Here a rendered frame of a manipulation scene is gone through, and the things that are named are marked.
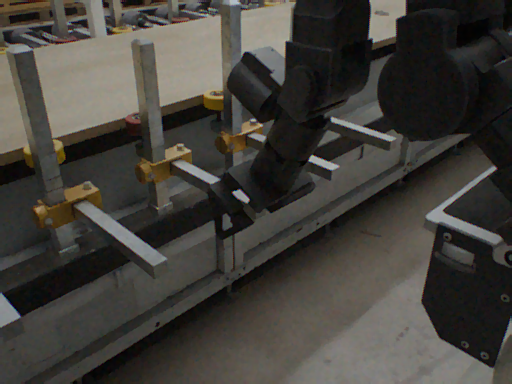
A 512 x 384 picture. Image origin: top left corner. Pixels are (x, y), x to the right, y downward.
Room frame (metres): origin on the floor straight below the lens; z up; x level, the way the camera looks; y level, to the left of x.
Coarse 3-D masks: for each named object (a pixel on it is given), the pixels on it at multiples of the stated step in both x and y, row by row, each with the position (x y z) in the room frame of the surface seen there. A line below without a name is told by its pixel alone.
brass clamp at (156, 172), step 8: (168, 152) 1.11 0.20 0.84; (176, 152) 1.11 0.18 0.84; (184, 152) 1.11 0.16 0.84; (144, 160) 1.06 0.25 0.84; (168, 160) 1.07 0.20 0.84; (176, 160) 1.08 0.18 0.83; (184, 160) 1.10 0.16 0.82; (136, 168) 1.05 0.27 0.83; (144, 168) 1.03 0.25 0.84; (152, 168) 1.04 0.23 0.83; (160, 168) 1.05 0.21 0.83; (168, 168) 1.07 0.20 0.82; (136, 176) 1.05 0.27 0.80; (144, 176) 1.03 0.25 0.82; (152, 176) 1.03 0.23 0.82; (160, 176) 1.05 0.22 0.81; (168, 176) 1.06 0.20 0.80
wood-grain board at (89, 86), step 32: (384, 0) 2.87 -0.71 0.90; (128, 32) 2.11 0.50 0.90; (160, 32) 2.12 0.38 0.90; (192, 32) 2.12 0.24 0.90; (256, 32) 2.12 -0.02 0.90; (288, 32) 2.12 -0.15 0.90; (384, 32) 2.12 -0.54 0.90; (0, 64) 1.64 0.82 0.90; (64, 64) 1.65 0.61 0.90; (96, 64) 1.65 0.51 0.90; (128, 64) 1.65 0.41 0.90; (160, 64) 1.65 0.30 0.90; (192, 64) 1.66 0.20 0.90; (0, 96) 1.33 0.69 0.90; (64, 96) 1.34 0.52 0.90; (96, 96) 1.34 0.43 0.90; (128, 96) 1.34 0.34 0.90; (160, 96) 1.34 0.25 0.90; (192, 96) 1.34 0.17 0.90; (0, 128) 1.11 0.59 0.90; (64, 128) 1.11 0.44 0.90; (96, 128) 1.13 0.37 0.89; (0, 160) 0.97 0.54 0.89
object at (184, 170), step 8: (136, 144) 1.17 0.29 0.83; (136, 152) 1.17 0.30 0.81; (176, 168) 1.05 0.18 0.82; (184, 168) 1.04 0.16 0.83; (192, 168) 1.04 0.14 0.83; (184, 176) 1.03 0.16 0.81; (192, 176) 1.01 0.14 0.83; (200, 176) 1.00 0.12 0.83; (208, 176) 1.00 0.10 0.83; (192, 184) 1.01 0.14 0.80; (200, 184) 0.99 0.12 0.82; (208, 184) 0.97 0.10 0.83; (232, 192) 0.93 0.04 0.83; (240, 192) 0.93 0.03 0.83; (240, 200) 0.90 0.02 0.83; (248, 200) 0.90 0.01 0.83; (248, 208) 0.88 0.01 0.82; (256, 216) 0.87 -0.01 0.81
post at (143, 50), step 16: (144, 48) 1.05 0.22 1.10; (144, 64) 1.05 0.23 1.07; (144, 80) 1.05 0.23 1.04; (144, 96) 1.05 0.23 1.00; (144, 112) 1.05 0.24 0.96; (160, 112) 1.07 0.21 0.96; (144, 128) 1.06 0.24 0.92; (160, 128) 1.07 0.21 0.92; (144, 144) 1.07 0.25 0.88; (160, 144) 1.06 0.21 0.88; (160, 160) 1.06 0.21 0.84; (160, 192) 1.05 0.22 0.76
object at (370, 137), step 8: (336, 120) 1.36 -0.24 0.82; (336, 128) 1.34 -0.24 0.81; (344, 128) 1.32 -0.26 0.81; (352, 128) 1.31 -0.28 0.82; (360, 128) 1.30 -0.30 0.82; (352, 136) 1.30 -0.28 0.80; (360, 136) 1.28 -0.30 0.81; (368, 136) 1.27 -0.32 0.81; (376, 136) 1.25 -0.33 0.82; (384, 136) 1.25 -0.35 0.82; (392, 136) 1.25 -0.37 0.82; (368, 144) 1.26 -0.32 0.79; (376, 144) 1.25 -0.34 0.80; (384, 144) 1.23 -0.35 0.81; (392, 144) 1.22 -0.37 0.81
